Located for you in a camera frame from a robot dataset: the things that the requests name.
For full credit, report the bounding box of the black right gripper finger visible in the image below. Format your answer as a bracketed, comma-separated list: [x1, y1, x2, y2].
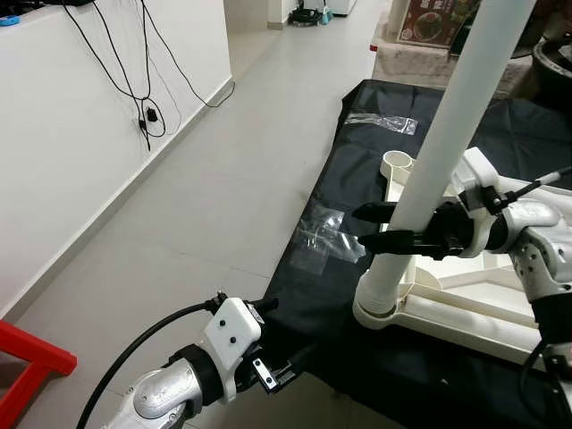
[351, 200, 400, 225]
[356, 229, 423, 258]

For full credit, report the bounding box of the white plastic table leg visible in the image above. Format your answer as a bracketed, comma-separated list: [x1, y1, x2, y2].
[356, 0, 537, 324]

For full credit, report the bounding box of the clear tape patch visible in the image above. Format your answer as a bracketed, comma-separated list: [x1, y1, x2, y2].
[342, 113, 419, 137]
[298, 206, 369, 273]

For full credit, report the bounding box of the black tablecloth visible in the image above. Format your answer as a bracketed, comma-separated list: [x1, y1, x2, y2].
[266, 79, 572, 429]

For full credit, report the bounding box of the white plastic table top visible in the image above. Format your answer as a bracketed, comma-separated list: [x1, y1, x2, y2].
[351, 150, 572, 367]

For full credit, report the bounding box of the large black bowl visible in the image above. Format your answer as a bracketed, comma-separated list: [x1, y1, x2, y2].
[532, 36, 572, 113]

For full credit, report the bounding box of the red framed poster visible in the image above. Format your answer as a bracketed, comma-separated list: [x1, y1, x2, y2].
[398, 0, 470, 47]

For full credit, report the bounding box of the white appliance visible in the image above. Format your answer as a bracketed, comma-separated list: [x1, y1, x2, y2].
[322, 0, 358, 17]

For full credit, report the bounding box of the small black floor appliance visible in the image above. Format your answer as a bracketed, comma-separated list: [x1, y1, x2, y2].
[290, 7, 324, 26]

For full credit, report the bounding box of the red stool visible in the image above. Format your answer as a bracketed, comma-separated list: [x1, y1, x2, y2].
[0, 320, 77, 428]

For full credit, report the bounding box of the glossy black bag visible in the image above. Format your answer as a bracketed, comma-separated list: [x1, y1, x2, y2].
[514, 0, 572, 56]

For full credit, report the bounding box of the black electronic equipment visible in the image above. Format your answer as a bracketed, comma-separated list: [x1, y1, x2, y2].
[0, 0, 95, 10]

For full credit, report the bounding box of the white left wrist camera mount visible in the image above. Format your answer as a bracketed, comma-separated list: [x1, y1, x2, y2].
[202, 297, 265, 405]

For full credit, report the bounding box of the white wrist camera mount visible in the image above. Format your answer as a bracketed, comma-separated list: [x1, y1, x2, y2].
[202, 297, 265, 405]
[450, 147, 503, 260]

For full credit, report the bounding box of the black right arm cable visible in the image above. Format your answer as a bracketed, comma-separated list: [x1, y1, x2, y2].
[483, 165, 572, 429]

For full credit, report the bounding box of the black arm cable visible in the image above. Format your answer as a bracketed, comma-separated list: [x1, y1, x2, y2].
[76, 299, 224, 429]
[483, 165, 572, 429]

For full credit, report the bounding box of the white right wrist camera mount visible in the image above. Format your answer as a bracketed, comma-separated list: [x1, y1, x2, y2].
[450, 147, 503, 260]

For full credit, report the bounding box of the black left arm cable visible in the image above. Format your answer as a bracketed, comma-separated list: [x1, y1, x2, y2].
[76, 299, 224, 429]

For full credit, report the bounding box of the thin black wall cable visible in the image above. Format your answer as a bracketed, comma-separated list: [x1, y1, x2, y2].
[63, 4, 166, 151]
[139, 0, 235, 110]

